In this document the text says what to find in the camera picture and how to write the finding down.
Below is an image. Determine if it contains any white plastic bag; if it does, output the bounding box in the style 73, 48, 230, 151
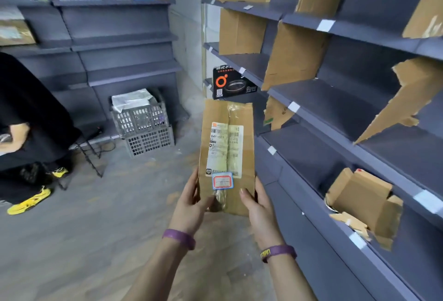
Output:
111, 89, 155, 113

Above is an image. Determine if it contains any dark grey shelving unit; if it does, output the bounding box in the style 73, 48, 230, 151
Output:
209, 0, 443, 249

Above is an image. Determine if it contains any person's left forearm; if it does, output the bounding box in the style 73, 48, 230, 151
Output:
123, 238, 189, 301

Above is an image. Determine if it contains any white plastic basket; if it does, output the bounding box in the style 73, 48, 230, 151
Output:
123, 125, 175, 158
110, 88, 170, 139

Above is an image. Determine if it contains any brown parcel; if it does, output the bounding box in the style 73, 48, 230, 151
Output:
199, 99, 256, 218

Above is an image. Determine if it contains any person's left hand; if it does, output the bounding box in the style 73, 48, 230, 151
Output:
168, 167, 215, 237

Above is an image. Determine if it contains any purple wristband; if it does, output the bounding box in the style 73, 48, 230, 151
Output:
162, 229, 197, 251
259, 244, 298, 264

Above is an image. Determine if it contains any person's right forearm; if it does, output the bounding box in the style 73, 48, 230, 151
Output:
266, 252, 317, 301

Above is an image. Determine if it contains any black box orange logo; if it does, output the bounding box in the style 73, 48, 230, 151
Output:
211, 65, 258, 100

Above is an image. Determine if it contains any person's right hand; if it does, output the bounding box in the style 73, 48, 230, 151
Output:
239, 176, 286, 251

